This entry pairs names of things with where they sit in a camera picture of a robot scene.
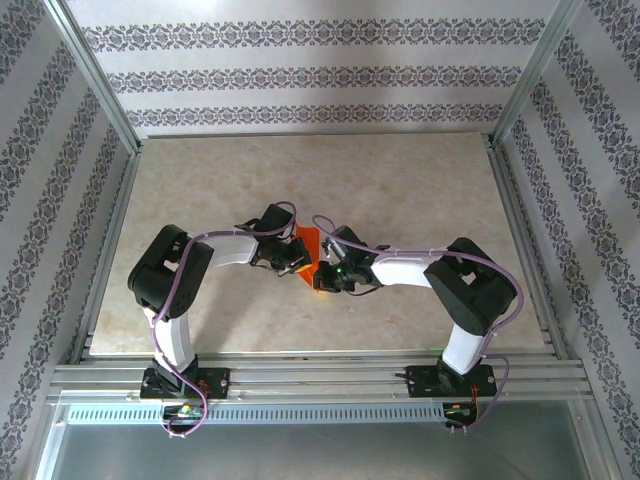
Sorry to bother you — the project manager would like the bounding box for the thin aluminium frame rail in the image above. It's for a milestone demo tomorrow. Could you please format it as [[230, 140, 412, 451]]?
[[141, 130, 494, 142]]

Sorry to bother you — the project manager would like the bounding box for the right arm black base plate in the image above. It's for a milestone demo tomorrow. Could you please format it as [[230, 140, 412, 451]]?
[[405, 364, 497, 400]]

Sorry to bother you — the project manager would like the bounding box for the grey metal sheet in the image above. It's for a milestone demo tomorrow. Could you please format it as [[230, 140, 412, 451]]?
[[34, 399, 609, 480]]

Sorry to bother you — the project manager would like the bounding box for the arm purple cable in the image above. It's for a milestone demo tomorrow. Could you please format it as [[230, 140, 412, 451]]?
[[312, 214, 525, 435], [151, 200, 300, 440]]

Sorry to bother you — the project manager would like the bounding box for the small electronics board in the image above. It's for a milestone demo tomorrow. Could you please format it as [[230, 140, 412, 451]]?
[[443, 402, 479, 420], [162, 404, 206, 421]]

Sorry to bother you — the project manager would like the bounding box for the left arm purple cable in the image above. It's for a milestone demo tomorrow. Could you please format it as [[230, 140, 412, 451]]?
[[151, 200, 300, 440]]

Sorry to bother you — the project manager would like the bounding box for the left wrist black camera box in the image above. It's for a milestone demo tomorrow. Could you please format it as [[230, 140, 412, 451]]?
[[256, 202, 297, 237]]

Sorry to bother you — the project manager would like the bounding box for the aluminium frame post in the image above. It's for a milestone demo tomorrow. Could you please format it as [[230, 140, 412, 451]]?
[[43, 0, 142, 157], [490, 0, 586, 149]]

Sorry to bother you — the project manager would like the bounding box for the wide aluminium base rail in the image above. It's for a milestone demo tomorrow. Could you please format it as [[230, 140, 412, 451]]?
[[47, 352, 594, 404]]

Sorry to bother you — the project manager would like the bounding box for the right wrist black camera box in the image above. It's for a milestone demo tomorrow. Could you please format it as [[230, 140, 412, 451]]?
[[321, 224, 362, 262]]

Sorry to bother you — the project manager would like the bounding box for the orange paper sheet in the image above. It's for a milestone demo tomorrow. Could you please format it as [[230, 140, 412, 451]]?
[[291, 223, 322, 292]]

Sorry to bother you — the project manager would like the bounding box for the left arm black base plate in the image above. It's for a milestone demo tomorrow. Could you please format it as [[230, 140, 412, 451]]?
[[139, 367, 232, 401]]

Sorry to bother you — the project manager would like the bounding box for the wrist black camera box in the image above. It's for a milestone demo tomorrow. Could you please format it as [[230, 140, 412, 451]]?
[[256, 202, 297, 237], [321, 224, 362, 262]]

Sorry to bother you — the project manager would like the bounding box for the slotted grey cable duct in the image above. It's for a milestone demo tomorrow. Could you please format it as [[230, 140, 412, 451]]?
[[64, 403, 481, 426]]

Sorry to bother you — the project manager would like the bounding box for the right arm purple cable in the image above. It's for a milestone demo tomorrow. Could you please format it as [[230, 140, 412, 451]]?
[[312, 214, 525, 435]]

